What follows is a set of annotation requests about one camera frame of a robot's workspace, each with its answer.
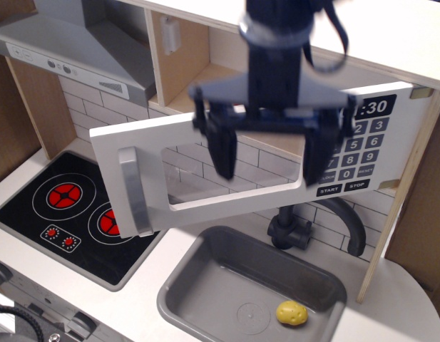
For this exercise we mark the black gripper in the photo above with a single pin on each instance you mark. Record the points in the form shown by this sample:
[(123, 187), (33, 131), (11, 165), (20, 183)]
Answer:
[(278, 98)]

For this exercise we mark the white toy microwave door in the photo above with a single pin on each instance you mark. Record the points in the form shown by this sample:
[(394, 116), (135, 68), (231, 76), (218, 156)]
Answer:
[(159, 174)]

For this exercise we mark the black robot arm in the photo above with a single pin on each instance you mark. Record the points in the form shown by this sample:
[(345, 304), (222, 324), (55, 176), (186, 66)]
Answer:
[(285, 23)]

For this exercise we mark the white magnetic door latch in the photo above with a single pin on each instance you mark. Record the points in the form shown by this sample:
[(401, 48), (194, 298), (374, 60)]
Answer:
[(171, 38)]

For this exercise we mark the grey toy sink basin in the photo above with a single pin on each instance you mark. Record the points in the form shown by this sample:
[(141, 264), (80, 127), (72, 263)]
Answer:
[(228, 286)]

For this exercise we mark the yellow toy potato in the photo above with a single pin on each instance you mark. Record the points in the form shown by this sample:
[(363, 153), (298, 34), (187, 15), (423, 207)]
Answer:
[(291, 313)]

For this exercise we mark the grey range hood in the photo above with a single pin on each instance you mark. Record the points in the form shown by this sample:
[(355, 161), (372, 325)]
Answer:
[(76, 40)]

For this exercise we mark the black toy stovetop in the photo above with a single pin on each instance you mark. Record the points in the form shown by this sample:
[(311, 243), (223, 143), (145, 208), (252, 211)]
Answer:
[(65, 213)]

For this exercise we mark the grey oven control panel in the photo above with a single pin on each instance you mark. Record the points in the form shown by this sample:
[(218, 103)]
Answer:
[(75, 323)]

